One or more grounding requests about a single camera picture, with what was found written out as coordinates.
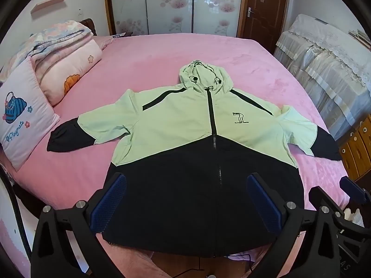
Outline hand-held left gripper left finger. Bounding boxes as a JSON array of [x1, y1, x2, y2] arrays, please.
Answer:
[[30, 173, 128, 278]]

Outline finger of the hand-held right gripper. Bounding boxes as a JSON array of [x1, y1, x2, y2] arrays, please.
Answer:
[[308, 186, 346, 218], [339, 176, 371, 207]]

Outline thick black cable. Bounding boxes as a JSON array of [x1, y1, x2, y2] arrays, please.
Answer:
[[0, 165, 32, 278]]

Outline white lace covered furniture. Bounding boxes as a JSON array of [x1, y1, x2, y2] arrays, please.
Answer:
[[272, 14, 371, 142]]

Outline pink bed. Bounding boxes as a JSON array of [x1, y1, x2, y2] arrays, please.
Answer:
[[0, 32, 352, 278]]

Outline dark wooden headboard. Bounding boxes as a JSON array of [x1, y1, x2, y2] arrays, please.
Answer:
[[80, 18, 97, 37]]

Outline pink striped pillow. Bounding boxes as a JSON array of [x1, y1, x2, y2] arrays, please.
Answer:
[[96, 35, 122, 50]]

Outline wooden drawer cabinet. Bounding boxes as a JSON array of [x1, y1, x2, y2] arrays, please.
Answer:
[[338, 113, 371, 180]]

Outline floral sliding door wardrobe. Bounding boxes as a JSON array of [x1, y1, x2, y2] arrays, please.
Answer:
[[103, 0, 250, 38]]

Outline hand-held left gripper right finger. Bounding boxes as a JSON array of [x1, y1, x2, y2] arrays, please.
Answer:
[[246, 173, 338, 278]]

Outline brown wooden door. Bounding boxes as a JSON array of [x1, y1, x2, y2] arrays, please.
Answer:
[[238, 0, 292, 55]]

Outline pink wall shelf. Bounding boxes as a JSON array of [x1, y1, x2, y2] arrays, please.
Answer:
[[30, 0, 71, 13]]

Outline green and black hooded jacket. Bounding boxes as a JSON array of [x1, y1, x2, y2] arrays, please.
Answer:
[[46, 60, 343, 259]]

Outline pink pillow with orange flower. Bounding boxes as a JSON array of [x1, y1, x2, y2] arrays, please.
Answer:
[[30, 38, 103, 107]]

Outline folded floral quilt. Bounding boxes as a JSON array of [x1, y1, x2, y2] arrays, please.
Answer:
[[0, 20, 95, 84]]

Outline thin black cable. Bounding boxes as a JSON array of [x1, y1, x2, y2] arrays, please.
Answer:
[[171, 253, 253, 278]]

